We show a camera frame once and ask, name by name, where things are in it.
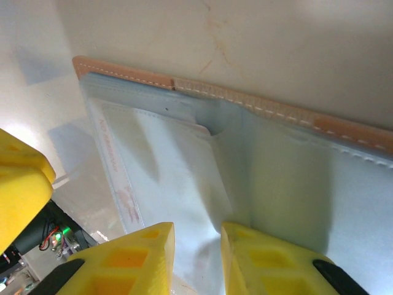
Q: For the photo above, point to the pale card with red print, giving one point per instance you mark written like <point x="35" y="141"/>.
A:
<point x="122" y="184"/>

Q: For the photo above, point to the tan leather card holder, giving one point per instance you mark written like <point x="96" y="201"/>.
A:
<point x="122" y="72"/>

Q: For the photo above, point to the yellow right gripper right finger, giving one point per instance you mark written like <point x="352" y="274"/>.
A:
<point x="236" y="264"/>

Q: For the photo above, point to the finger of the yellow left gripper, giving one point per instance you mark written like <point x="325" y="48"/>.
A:
<point x="21" y="159"/>
<point x="18" y="209"/>

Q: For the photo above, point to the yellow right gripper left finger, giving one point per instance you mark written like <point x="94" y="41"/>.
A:
<point x="162" y="255"/>

